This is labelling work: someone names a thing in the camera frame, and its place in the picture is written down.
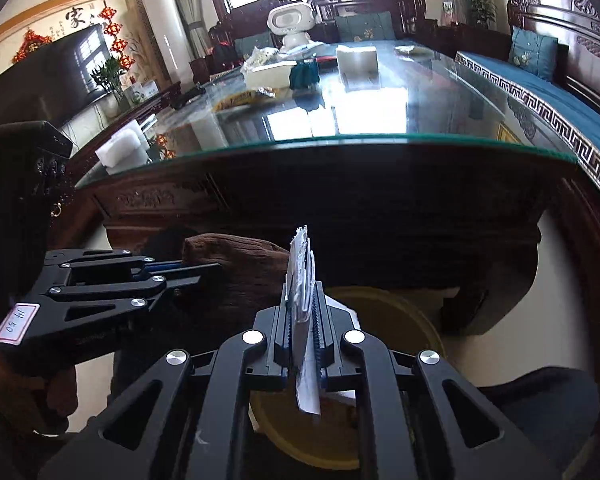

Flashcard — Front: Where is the white paper scrap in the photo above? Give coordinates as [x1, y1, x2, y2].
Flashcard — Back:
[283, 226, 355, 416]

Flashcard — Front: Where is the yellow snack wrapper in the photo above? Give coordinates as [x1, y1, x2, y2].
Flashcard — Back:
[212, 88, 277, 113]

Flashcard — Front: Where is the teal wrapper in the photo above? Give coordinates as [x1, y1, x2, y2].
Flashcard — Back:
[289, 60, 320, 90]

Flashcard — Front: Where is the yellow round trash bin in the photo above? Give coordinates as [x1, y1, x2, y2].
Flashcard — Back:
[249, 286, 418, 479]

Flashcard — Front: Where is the white foam packaging piece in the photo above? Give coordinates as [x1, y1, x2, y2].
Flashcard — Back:
[95, 119, 149, 169]

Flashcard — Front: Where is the black flat television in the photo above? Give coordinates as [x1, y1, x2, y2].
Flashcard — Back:
[0, 25, 110, 128]

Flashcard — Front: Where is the green potted plant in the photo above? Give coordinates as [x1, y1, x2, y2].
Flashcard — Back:
[90, 56, 130, 113]

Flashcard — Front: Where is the red chinese knot decoration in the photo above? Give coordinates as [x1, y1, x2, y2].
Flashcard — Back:
[98, 1, 135, 72]

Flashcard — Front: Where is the white crumpled plastic bag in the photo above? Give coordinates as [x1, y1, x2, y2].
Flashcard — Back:
[240, 47, 278, 74]

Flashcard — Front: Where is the far sofa left pillow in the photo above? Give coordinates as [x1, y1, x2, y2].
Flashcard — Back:
[234, 32, 275, 60]

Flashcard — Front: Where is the white standing air conditioner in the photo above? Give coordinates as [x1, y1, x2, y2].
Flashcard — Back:
[142, 0, 194, 90]

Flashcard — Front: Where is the far wooden sofa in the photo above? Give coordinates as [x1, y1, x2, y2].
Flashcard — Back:
[209, 0, 437, 47]

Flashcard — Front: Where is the white toy robot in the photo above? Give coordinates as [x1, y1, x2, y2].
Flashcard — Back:
[268, 2, 323, 58]

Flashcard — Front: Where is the white foam block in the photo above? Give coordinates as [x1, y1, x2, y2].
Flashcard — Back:
[336, 46, 378, 77]

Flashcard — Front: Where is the long wooden sofa blue cushion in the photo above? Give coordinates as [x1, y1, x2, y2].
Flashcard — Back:
[454, 0, 600, 212]

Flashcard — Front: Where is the far sofa teal pillow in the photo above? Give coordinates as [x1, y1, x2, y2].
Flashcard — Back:
[335, 11, 396, 42]

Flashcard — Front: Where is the small white tissue pack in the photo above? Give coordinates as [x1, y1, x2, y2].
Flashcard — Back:
[394, 44, 430, 58]

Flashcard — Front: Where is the teal embroidered pillow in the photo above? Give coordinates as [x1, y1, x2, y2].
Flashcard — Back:
[508, 27, 558, 81]

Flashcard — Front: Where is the corner potted plant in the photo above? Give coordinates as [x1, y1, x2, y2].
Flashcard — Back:
[469, 0, 498, 29]

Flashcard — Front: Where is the black camera mount box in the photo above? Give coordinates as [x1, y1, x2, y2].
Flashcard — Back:
[0, 122, 72, 318]

